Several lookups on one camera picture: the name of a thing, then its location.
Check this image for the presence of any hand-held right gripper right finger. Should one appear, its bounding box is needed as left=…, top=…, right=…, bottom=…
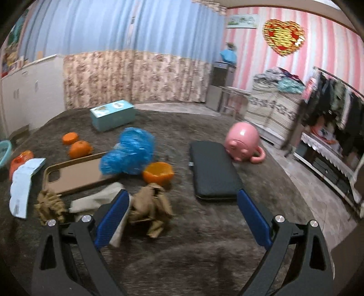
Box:
left=237, top=189, right=334, bottom=296

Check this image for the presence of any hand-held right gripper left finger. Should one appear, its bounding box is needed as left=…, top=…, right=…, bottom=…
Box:
left=31, top=189, right=130, bottom=296

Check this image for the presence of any white tissue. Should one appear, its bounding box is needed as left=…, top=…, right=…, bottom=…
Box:
left=69, top=182, right=131, bottom=248

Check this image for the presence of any large brown paper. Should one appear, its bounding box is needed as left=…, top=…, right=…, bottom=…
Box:
left=127, top=183, right=174, bottom=239

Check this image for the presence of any orange peel cup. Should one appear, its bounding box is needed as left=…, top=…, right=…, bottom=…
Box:
left=142, top=162, right=174, bottom=185

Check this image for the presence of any small brown paper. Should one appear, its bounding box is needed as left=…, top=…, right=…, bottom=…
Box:
left=34, top=189, right=67, bottom=225

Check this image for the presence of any blue plastic bag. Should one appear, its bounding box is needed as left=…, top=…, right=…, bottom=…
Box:
left=99, top=127, right=156, bottom=175

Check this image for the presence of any pale blue paper sheet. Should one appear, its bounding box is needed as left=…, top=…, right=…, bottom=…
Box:
left=9, top=158, right=46, bottom=219

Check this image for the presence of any orange red plastic toy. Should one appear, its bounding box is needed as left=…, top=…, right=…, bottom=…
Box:
left=9, top=150, right=34, bottom=181

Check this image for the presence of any teal plastic basin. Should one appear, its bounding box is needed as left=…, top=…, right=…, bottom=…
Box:
left=0, top=140, right=13, bottom=168

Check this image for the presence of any beige phone case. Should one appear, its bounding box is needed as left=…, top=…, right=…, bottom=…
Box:
left=43, top=151, right=120, bottom=197

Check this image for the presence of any black rectangular case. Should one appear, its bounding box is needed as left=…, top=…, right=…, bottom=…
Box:
left=189, top=140, right=244, bottom=201

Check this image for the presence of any whole orange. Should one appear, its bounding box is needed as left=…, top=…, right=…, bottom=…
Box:
left=69, top=140, right=93, bottom=159

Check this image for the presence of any pink pig mug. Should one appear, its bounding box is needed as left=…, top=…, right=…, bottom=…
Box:
left=225, top=122, right=266, bottom=163

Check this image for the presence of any orange peel cap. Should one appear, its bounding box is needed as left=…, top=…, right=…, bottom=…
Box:
left=62, top=132, right=79, bottom=145

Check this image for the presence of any low table with lace cloth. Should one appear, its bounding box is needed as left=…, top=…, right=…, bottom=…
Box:
left=293, top=129, right=360, bottom=205

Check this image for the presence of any teal cardboard box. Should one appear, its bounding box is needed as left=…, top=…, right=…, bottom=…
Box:
left=90, top=100, right=136, bottom=132

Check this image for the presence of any metal clothes rack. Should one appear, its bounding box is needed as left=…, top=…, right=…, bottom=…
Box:
left=284, top=66, right=364, bottom=212

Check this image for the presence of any cloth covered cabinet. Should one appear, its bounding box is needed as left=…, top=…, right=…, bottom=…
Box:
left=245, top=81, right=304, bottom=148

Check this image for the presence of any small stool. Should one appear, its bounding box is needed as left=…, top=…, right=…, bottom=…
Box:
left=219, top=86, right=251, bottom=118

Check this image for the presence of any grey standing appliance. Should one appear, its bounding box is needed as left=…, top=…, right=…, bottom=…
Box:
left=206, top=61, right=236, bottom=112

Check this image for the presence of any pile of folded clothes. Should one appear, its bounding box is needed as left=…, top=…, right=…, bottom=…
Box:
left=253, top=67, right=307, bottom=94

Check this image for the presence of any white cabinet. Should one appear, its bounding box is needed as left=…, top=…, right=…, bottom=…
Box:
left=0, top=54, right=66, bottom=138

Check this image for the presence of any blue and floral curtain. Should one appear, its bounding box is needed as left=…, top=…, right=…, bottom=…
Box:
left=18, top=0, right=228, bottom=110

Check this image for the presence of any blue toy figure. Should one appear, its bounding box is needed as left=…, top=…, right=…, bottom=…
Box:
left=220, top=42, right=238, bottom=66

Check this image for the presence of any red gold heart decoration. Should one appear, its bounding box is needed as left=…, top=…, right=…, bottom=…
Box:
left=262, top=18, right=306, bottom=57

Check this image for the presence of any clutter on white cabinet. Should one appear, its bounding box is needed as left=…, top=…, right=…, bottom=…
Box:
left=0, top=43, right=25, bottom=78

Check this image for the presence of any framed wall picture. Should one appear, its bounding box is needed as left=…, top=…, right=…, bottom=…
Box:
left=226, top=14, right=260, bottom=29

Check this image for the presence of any wall poster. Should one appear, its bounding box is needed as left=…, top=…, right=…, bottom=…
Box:
left=5, top=8, right=30, bottom=48

